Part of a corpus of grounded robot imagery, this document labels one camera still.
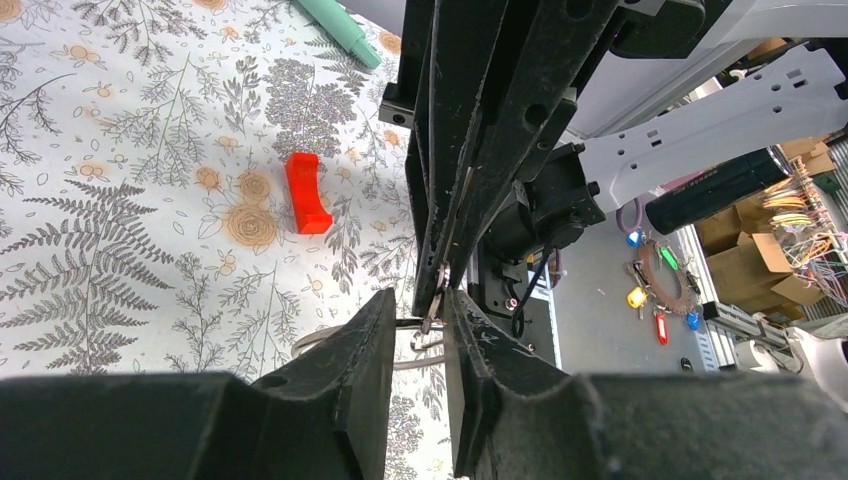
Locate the cardboard boxes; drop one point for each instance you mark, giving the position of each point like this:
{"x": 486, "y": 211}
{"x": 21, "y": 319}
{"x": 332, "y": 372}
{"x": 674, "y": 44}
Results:
{"x": 778, "y": 249}

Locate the silver keyring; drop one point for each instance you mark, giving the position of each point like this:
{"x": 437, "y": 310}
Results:
{"x": 422, "y": 328}

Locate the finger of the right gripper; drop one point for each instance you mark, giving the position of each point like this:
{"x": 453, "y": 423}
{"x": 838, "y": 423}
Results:
{"x": 541, "y": 48}
{"x": 449, "y": 47}

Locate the mint green object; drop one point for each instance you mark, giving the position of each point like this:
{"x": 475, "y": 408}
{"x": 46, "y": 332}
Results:
{"x": 332, "y": 17}

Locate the floral patterned mat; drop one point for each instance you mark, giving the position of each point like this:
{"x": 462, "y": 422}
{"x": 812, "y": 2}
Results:
{"x": 146, "y": 218}

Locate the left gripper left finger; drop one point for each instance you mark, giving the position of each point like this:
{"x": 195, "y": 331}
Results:
{"x": 323, "y": 415}

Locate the red key tag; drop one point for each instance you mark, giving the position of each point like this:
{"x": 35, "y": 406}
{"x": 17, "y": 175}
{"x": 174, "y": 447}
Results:
{"x": 302, "y": 176}

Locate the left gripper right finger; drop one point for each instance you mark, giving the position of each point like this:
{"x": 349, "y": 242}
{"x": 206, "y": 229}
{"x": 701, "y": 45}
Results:
{"x": 515, "y": 416}

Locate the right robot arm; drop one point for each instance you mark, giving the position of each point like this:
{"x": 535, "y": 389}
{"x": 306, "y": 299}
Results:
{"x": 596, "y": 102}

